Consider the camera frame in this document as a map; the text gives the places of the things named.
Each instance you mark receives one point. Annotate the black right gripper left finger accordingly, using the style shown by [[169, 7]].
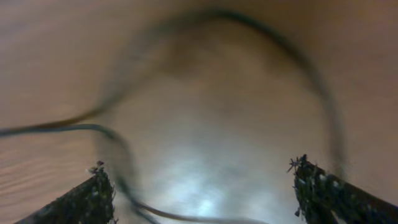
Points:
[[91, 202]]

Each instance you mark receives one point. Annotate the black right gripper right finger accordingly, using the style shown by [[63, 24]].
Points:
[[325, 198]]

